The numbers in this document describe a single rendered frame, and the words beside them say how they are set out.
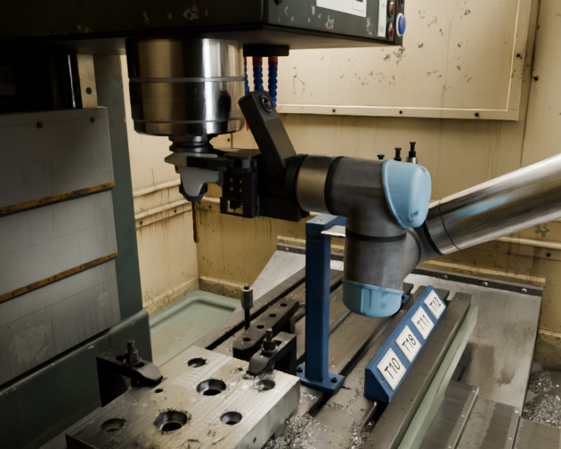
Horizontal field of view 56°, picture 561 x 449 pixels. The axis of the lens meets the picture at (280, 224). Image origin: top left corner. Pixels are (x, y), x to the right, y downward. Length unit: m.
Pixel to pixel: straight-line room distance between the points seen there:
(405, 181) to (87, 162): 0.78
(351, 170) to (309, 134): 1.19
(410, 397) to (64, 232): 0.77
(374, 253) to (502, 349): 0.98
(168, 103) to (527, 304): 1.27
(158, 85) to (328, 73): 1.11
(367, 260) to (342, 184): 0.09
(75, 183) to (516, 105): 1.15
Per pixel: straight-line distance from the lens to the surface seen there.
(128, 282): 1.41
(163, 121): 0.70
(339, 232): 0.92
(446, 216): 0.73
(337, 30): 0.71
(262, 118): 0.67
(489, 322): 1.63
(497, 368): 1.54
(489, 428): 1.32
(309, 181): 0.64
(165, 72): 0.70
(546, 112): 1.61
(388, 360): 1.07
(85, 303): 1.28
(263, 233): 1.98
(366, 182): 0.61
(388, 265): 0.64
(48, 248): 1.18
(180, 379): 0.94
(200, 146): 0.75
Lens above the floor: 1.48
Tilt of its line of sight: 16 degrees down
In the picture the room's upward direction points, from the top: 1 degrees counter-clockwise
